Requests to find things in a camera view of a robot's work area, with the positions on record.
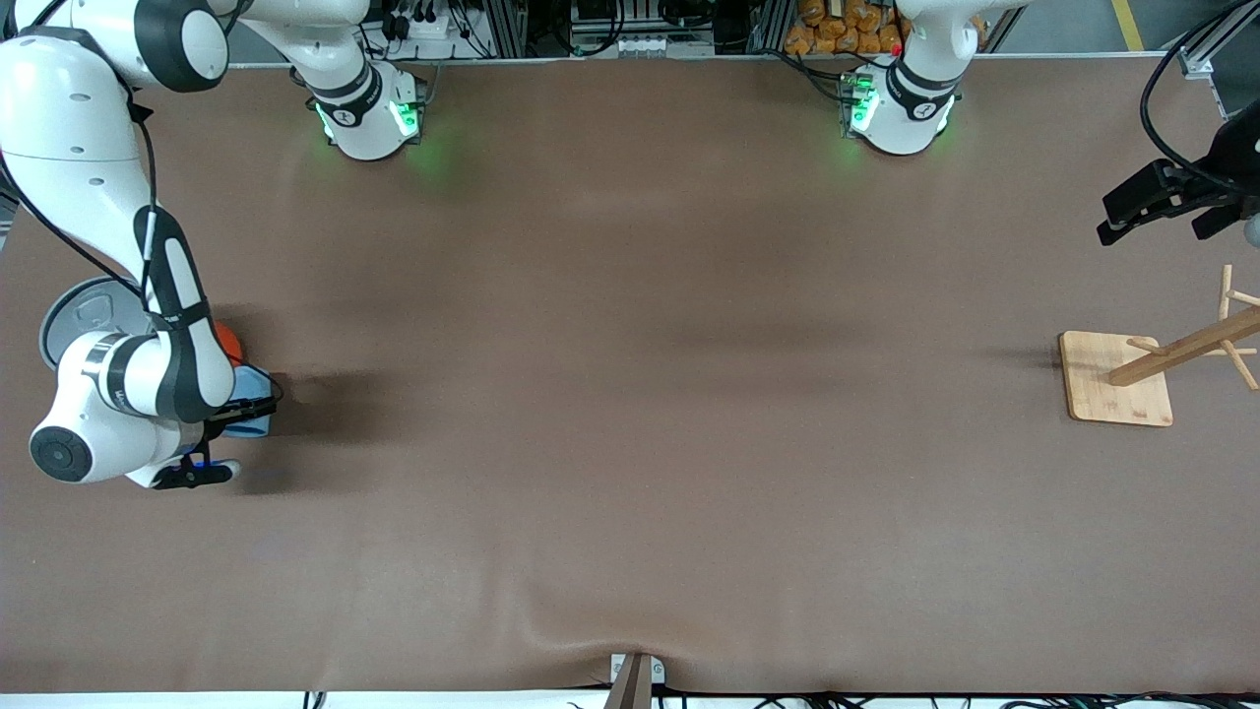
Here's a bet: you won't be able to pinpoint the large orange can silver lid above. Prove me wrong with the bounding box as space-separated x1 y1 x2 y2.
38 277 243 371

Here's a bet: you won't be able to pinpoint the orange snack bags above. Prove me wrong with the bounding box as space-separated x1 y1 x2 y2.
784 0 914 57

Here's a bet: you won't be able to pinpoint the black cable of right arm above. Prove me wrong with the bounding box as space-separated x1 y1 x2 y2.
0 94 163 306

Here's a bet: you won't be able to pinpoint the aluminium profile rail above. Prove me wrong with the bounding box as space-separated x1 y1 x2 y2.
1177 15 1260 121

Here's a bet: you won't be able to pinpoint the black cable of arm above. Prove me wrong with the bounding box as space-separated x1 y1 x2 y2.
1139 0 1260 193
0 94 163 306

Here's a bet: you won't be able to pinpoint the light blue plastic cup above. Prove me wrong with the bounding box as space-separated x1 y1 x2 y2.
230 363 276 438

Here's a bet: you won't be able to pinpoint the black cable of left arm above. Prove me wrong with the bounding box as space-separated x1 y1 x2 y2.
1139 0 1260 193

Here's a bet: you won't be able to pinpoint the white power strip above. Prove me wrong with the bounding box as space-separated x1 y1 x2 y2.
387 8 466 42

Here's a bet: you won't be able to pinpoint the wooden cup rack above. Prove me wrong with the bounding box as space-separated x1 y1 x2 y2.
1059 264 1260 428

